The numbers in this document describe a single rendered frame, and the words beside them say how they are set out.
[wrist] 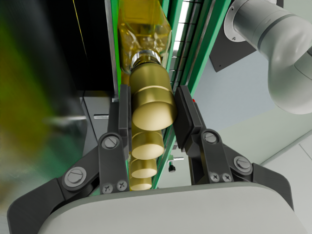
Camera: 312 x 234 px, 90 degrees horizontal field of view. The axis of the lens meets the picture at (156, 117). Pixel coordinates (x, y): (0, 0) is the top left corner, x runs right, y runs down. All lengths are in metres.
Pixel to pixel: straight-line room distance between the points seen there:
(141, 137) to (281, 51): 0.49
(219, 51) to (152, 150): 0.69
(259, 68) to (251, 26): 0.40
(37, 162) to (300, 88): 0.52
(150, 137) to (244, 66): 0.85
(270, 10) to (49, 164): 0.67
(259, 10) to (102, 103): 0.57
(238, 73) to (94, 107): 0.75
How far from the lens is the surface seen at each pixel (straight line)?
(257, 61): 0.99
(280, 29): 0.59
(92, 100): 0.51
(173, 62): 0.43
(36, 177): 0.23
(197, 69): 0.36
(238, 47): 0.84
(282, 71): 0.54
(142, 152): 0.16
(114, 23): 0.29
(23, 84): 0.20
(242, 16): 0.71
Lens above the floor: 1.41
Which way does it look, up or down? 39 degrees down
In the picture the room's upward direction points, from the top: 171 degrees clockwise
